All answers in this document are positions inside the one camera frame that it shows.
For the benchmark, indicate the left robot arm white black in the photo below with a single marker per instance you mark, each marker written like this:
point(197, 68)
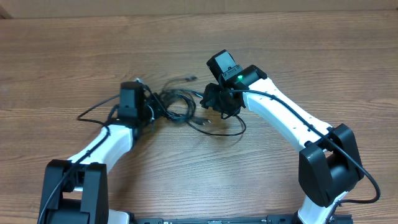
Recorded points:
point(75, 190)

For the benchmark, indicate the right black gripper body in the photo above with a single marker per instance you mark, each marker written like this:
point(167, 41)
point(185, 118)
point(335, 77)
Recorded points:
point(212, 99)

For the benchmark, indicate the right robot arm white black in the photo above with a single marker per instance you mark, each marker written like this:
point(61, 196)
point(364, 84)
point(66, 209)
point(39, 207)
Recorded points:
point(329, 161)

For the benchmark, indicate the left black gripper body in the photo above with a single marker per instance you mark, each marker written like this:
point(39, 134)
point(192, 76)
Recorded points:
point(156, 104)

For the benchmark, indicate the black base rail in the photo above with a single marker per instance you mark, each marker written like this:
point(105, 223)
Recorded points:
point(270, 219)

